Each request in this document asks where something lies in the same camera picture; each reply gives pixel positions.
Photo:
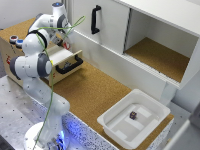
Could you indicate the blue button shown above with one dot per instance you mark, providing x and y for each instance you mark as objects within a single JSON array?
[{"x": 19, "y": 42}]

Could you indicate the white sliding door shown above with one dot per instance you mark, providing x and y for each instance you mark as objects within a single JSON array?
[{"x": 113, "y": 23}]

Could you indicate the white cabinet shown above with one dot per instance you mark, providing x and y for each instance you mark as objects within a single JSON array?
[{"x": 150, "y": 20}]

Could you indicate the white plastic box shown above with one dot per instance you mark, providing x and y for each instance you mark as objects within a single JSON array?
[{"x": 120, "y": 128}]

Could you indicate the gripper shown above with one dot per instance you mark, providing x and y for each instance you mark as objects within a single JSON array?
[{"x": 65, "y": 37}]

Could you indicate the wooden drawer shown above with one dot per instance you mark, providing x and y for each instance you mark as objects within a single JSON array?
[{"x": 63, "y": 56}]

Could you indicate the red button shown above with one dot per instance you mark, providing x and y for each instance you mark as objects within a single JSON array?
[{"x": 13, "y": 38}]

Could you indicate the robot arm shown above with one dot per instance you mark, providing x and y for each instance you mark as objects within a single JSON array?
[{"x": 33, "y": 66}]

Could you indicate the purple block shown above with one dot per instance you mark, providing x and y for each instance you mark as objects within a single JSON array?
[{"x": 133, "y": 115}]

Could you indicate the wooden drawer box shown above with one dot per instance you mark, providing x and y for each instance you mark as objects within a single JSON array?
[{"x": 15, "y": 55}]

